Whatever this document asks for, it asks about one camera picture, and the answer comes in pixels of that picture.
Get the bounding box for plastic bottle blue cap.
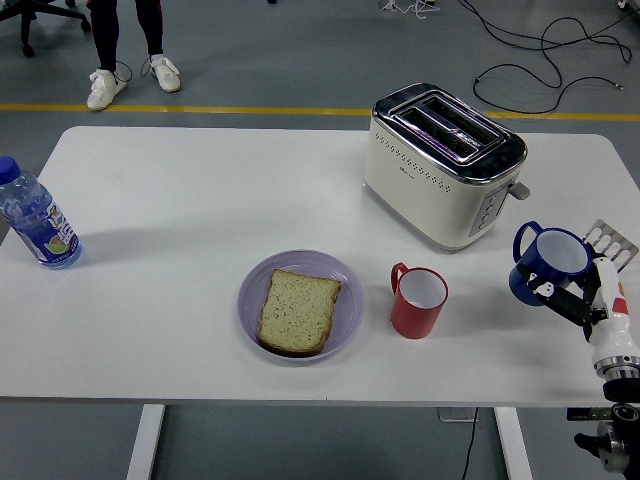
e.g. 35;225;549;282
0;155;83;271

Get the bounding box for thin black hanging cable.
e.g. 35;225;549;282
459;407;480;480

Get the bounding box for metal toast rack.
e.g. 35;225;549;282
582;218;640;274

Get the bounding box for person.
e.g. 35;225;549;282
85;0;182;112

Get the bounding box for slice of bread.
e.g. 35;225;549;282
256;268;344;358

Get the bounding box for grey box under table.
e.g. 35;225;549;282
438;407;479;424

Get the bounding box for cream and chrome toaster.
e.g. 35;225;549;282
363;82;532;255

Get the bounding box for white floor cables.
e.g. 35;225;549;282
377;0;441;21

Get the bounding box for blue cup with handle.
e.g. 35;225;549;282
508;220;594;308

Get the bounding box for red cup with handle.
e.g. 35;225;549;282
389;261;450;341

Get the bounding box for black table control panel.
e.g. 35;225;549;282
566;408;614;422

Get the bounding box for black office chair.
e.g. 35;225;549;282
0;0;91;59

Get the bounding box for purple plate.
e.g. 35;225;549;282
237;249;366;367

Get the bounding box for yellow floor tape line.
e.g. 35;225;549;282
0;103;640;123

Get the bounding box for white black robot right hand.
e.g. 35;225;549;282
517;254;634;365

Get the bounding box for black floor cable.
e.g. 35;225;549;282
457;0;640;116

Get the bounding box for white table leg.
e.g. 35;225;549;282
124;403;167;480
494;407;534;480

